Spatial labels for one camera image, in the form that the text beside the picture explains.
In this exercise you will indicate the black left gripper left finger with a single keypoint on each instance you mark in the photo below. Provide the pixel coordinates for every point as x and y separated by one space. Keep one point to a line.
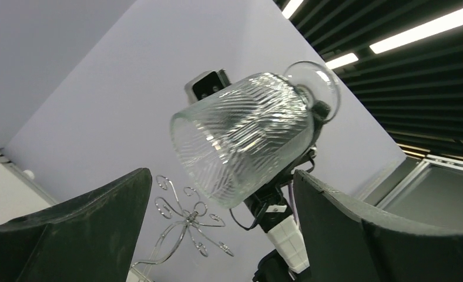
91 237

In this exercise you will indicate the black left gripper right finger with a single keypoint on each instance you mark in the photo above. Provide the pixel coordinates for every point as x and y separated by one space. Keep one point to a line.
350 240

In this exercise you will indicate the chrome right wine glass rack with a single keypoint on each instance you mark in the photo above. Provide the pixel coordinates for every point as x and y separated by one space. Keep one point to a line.
184 223

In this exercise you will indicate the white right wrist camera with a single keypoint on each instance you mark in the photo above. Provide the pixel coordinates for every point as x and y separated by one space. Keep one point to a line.
206 84

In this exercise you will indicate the ceiling light strip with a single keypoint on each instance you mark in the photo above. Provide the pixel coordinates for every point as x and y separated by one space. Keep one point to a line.
291 7
342 61
442 24

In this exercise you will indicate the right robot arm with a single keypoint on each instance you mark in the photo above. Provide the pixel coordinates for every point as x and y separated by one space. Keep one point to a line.
273 209

